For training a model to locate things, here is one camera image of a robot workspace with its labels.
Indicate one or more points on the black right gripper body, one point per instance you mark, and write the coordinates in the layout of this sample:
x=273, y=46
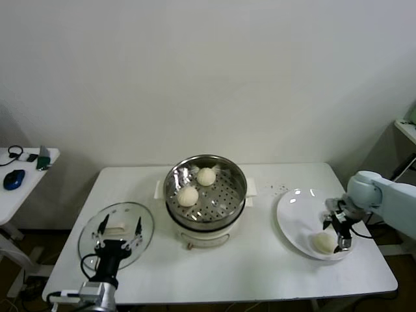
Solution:
x=341, y=218

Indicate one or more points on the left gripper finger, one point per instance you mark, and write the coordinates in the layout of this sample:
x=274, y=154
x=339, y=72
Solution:
x=102, y=227
x=138, y=227

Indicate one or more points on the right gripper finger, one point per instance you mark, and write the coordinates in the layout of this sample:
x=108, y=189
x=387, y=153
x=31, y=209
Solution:
x=344, y=243
x=326, y=223

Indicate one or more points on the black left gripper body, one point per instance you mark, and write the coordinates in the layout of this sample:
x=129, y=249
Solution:
x=110, y=256

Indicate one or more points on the round glass lid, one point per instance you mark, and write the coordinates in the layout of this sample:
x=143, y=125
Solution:
x=136, y=221

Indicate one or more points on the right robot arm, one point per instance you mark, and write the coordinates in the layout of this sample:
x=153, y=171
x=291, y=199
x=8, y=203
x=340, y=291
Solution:
x=390, y=198

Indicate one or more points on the stainless steel steamer basket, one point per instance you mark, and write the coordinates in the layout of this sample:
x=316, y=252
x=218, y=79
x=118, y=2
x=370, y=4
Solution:
x=234, y=182

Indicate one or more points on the white round plate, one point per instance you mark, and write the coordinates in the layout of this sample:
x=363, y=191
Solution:
x=299, y=211

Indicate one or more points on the white electric cooker pot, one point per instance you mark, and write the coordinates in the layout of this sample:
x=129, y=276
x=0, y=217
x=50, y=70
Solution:
x=208, y=239

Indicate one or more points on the white side table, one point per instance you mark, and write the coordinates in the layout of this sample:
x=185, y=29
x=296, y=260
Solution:
x=32, y=182

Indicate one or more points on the green and grey tool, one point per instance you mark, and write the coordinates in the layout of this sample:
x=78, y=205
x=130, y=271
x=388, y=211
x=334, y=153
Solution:
x=43, y=162

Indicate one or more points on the small black phone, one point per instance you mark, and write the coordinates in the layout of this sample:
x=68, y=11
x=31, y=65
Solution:
x=32, y=158

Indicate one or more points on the blue computer mouse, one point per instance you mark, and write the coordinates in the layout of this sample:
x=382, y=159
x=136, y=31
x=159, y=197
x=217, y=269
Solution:
x=14, y=178

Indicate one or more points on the small white device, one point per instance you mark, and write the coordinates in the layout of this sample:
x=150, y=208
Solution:
x=22, y=158

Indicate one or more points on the white shelf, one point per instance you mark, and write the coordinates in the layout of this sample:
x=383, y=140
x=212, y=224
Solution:
x=408, y=131

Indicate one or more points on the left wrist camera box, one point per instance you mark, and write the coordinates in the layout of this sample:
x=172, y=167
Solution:
x=91, y=289

